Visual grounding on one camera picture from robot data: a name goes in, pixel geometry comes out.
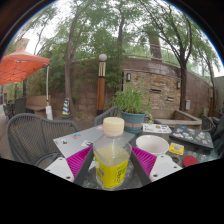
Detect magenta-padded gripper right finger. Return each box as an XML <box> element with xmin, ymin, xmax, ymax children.
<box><xmin>129</xmin><ymin>145</ymin><xmax>184</xmax><ymax>187</ymax></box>

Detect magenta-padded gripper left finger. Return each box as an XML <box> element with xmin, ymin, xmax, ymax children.
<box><xmin>44</xmin><ymin>145</ymin><xmax>98</xmax><ymax>188</ymax></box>

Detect yellow-labelled clear drink bottle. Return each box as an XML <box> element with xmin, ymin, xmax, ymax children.
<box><xmin>92</xmin><ymin>116</ymin><xmax>133</xmax><ymax>190</ymax></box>

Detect yellow square card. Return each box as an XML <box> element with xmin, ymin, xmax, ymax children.
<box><xmin>168</xmin><ymin>142</ymin><xmax>185</xmax><ymax>156</ymax></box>

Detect white ceramic mug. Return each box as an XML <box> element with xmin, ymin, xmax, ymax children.
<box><xmin>135</xmin><ymin>134</ymin><xmax>170</xmax><ymax>157</ymax></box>

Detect flat round red coaster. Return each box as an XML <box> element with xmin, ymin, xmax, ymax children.
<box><xmin>182</xmin><ymin>155</ymin><xmax>199</xmax><ymax>168</ymax></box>

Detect silver laptop with stickers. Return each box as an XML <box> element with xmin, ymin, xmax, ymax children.
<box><xmin>53</xmin><ymin>124</ymin><xmax>136</xmax><ymax>159</ymax></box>

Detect white printed booklet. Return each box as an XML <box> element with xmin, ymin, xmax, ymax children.
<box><xmin>142</xmin><ymin>122</ymin><xmax>173</xmax><ymax>135</ymax></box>

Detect black laptop with stickers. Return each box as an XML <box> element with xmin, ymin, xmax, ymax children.
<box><xmin>169</xmin><ymin>124</ymin><xmax>215</xmax><ymax>150</ymax></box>

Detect green plant in teal pot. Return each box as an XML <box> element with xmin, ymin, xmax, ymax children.
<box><xmin>111</xmin><ymin>84</ymin><xmax>153</xmax><ymax>134</ymax></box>

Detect yellow and blue striped cone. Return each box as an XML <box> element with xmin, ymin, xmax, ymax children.
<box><xmin>61</xmin><ymin>97</ymin><xmax>72</xmax><ymax>117</ymax></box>

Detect black jacket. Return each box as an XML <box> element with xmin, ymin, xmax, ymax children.
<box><xmin>209</xmin><ymin>114</ymin><xmax>224</xmax><ymax>158</ymax></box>

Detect wooden bench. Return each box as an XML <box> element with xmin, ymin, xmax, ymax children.
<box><xmin>25</xmin><ymin>95</ymin><xmax>48</xmax><ymax>113</ymax></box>

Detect dark patio chairs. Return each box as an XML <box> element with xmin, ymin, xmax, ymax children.
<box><xmin>2</xmin><ymin>97</ymin><xmax>28</xmax><ymax>118</ymax></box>

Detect orange canopy tent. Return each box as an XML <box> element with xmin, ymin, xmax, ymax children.
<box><xmin>0</xmin><ymin>47</ymin><xmax>51</xmax><ymax>86</ymax></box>

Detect wooden lamp post with globe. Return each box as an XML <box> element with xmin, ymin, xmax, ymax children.
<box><xmin>96</xmin><ymin>53</ymin><xmax>108</xmax><ymax>116</ymax></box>

